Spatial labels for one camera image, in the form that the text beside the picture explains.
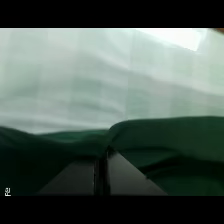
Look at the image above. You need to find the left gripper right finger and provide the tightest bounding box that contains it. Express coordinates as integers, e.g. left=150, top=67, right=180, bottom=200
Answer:
left=101, top=150, right=168, bottom=197

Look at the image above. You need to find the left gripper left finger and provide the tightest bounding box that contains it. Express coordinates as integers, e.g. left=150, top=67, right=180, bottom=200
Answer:
left=37, top=156, right=101, bottom=197

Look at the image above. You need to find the dark green garment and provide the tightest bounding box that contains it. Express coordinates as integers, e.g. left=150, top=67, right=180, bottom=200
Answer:
left=0, top=115, right=224, bottom=197

